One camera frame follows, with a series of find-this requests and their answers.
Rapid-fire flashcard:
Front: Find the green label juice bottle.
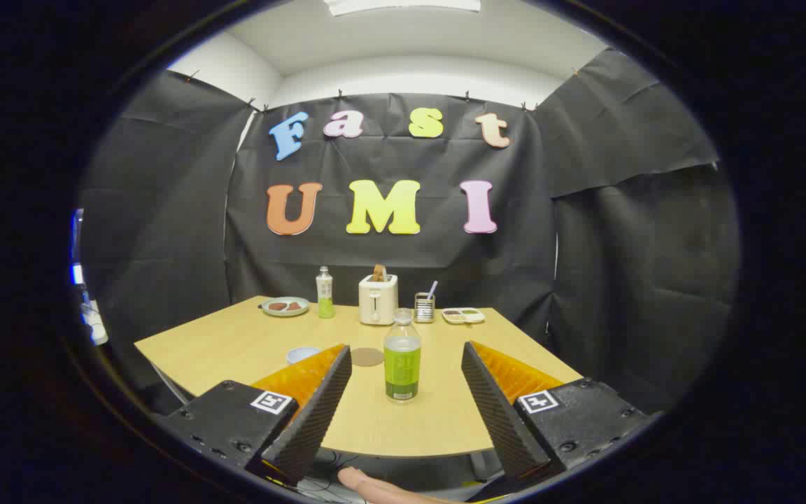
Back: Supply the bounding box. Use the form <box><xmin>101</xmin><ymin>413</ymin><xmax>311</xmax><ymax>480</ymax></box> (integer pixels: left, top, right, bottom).
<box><xmin>383</xmin><ymin>308</ymin><xmax>423</xmax><ymax>405</ymax></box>

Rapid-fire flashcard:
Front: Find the cream toaster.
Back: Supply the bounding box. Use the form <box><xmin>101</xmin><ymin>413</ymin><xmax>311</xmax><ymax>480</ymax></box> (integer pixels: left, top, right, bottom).
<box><xmin>358</xmin><ymin>273</ymin><xmax>399</xmax><ymax>326</ymax></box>

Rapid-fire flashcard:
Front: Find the white and blue equipment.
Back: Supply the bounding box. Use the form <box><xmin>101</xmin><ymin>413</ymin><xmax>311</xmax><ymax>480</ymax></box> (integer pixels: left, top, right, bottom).
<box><xmin>69</xmin><ymin>209</ymin><xmax>108</xmax><ymax>347</ymax></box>

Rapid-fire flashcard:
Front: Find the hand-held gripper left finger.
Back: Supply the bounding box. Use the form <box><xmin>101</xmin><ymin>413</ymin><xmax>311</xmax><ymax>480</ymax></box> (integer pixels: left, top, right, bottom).
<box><xmin>158</xmin><ymin>343</ymin><xmax>353</xmax><ymax>487</ymax></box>

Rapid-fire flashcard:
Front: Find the wooden table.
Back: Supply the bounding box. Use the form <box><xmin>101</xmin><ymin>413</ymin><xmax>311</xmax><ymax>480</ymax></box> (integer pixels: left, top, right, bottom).
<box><xmin>134</xmin><ymin>295</ymin><xmax>584</xmax><ymax>459</ymax></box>

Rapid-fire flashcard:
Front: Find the ceiling light panel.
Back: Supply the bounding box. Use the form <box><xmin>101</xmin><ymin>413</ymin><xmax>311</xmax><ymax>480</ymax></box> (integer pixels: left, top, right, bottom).
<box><xmin>324</xmin><ymin>0</ymin><xmax>482</xmax><ymax>16</ymax></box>

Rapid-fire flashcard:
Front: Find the grey plate with meat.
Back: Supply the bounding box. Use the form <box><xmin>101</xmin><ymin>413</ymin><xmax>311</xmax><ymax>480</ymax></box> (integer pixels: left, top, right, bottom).
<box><xmin>262</xmin><ymin>297</ymin><xmax>310</xmax><ymax>318</ymax></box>

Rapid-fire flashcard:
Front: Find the slim white label drink bottle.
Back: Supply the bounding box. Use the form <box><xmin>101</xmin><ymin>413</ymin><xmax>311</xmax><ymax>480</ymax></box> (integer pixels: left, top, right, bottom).
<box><xmin>316</xmin><ymin>266</ymin><xmax>336</xmax><ymax>320</ymax></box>

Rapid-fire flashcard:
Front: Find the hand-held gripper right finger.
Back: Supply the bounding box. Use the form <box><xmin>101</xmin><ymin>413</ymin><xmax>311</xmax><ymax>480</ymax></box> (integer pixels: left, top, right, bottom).
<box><xmin>460</xmin><ymin>341</ymin><xmax>656</xmax><ymax>484</ymax></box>

